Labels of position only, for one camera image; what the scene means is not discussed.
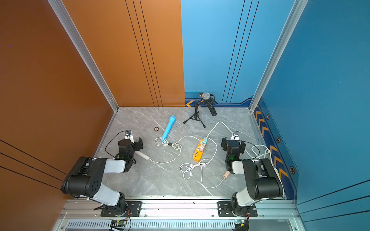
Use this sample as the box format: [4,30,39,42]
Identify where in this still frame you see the white cylinder object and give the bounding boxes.
[135,151,150,160]

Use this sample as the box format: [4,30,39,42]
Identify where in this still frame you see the pink electric toothbrush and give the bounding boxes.
[223,171,230,179]

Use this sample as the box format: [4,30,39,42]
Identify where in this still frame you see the pink charger cube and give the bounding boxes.
[197,143,206,153]

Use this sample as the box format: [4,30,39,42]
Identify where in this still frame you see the orange power strip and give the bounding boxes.
[193,138,207,162]

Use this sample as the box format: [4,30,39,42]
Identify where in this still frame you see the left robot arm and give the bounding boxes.
[61,138,143,217]

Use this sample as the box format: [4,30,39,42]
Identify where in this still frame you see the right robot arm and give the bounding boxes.
[221,138,284,216]

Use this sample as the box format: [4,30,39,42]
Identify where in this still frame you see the black tripod stand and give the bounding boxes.
[183,100,206,128]

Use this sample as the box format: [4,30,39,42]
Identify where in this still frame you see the blue cylindrical device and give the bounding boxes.
[161,115,176,142]

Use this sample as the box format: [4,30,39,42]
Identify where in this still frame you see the black microphone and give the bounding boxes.
[201,92,217,116]

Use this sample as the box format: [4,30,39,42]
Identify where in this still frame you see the green circuit board right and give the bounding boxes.
[233,219,250,231]

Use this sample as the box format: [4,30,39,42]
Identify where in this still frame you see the green circuit board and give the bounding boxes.
[109,219,129,231]
[233,219,250,231]

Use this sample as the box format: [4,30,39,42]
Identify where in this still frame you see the green circuit board left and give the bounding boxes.
[109,219,129,231]

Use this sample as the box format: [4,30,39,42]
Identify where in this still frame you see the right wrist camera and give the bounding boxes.
[230,131,240,141]

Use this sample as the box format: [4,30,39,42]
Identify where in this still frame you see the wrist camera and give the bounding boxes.
[230,131,240,141]
[125,130,134,143]

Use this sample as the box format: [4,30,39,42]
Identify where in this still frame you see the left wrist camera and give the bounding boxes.
[125,130,134,143]

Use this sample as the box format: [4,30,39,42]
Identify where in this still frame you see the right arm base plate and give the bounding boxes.
[217,201,258,218]

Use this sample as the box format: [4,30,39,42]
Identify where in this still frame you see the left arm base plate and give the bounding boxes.
[100,201,142,218]

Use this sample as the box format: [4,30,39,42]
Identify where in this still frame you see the aluminium front rail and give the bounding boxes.
[53,196,305,231]

